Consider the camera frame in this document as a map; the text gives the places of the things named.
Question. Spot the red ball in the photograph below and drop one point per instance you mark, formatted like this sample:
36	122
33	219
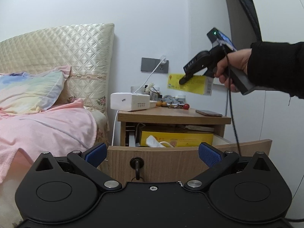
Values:
186	106

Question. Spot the grey white round gadget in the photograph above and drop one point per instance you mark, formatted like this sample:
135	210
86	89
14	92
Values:
180	99

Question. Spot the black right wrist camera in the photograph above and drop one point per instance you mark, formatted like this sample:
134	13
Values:
216	37

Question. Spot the white tissue pack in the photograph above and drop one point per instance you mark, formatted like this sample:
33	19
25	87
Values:
129	101

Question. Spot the grey wall socket panel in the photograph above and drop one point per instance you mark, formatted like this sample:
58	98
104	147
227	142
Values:
149	64

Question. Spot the cream quilted headboard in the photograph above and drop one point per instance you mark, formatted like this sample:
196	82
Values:
86	48

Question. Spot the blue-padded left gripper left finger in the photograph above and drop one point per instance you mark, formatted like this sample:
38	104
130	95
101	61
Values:
88	161

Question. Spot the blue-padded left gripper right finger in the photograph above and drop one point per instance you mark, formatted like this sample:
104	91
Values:
217	161

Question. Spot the person's right hand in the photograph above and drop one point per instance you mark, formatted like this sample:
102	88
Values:
232	71

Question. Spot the wooden bedside table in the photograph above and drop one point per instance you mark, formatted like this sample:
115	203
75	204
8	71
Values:
160	115

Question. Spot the white dried flower diffuser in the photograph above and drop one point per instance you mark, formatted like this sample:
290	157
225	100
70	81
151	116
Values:
149	87

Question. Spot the white crumpled packet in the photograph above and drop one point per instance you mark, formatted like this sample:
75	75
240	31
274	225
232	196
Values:
152	142

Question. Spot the large yellow flat box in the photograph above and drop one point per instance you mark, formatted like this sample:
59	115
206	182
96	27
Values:
177	139

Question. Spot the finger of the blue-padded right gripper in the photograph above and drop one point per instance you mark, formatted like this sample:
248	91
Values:
185	79

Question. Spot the wooden front drawer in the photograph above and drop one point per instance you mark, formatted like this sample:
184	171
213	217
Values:
160	164

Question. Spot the dark smartphone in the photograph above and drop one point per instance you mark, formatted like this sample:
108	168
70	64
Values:
208	113

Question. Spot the pink duvet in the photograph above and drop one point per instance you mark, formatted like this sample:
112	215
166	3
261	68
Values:
59	130

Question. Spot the pastel rainbow pillow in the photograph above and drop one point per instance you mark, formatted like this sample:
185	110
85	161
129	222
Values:
25	93

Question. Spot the black right sleeve forearm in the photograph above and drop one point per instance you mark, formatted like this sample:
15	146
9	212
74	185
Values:
277	66

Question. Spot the white charger plug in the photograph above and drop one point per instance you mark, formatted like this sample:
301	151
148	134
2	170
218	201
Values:
163	59

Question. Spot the cream ceramic bowl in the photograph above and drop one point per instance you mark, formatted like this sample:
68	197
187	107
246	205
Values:
152	103

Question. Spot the small yellow white box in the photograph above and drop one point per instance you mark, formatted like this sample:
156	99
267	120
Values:
199	84

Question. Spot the orange gourd ornament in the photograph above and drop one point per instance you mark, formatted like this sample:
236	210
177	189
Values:
161	104

